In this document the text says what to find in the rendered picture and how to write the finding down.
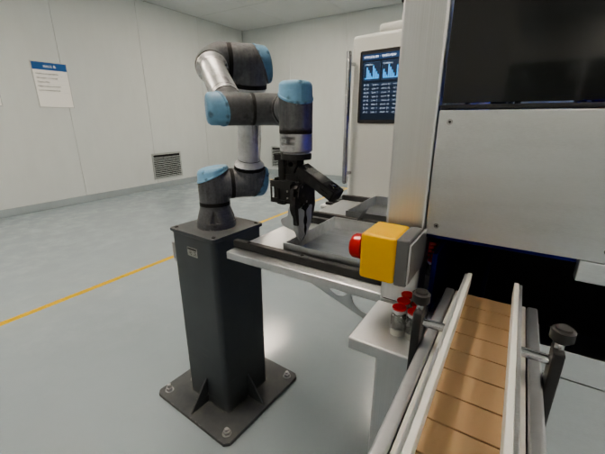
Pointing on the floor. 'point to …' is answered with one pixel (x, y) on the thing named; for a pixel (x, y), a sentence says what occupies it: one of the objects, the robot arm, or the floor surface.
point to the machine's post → (412, 155)
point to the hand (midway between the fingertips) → (303, 236)
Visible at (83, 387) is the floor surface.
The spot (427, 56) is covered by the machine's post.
